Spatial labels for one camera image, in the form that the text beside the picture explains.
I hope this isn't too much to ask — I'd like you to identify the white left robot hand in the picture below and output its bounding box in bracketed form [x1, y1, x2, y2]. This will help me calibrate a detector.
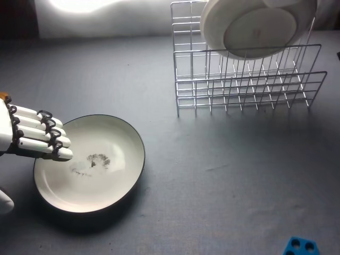
[0, 95, 74, 215]

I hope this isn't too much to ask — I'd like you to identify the white backdrop cloth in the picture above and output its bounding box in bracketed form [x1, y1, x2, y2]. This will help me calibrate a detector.
[34, 0, 340, 40]

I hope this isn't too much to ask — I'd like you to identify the grey table cloth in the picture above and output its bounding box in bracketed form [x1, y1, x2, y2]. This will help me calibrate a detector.
[0, 29, 340, 255]

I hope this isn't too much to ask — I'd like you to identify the blue pentagon block with holes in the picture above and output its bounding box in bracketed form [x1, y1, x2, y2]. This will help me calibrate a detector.
[283, 235, 324, 255]

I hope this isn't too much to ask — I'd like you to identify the silver wire dish rack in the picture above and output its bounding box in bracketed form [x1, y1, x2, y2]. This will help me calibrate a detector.
[169, 0, 328, 117]

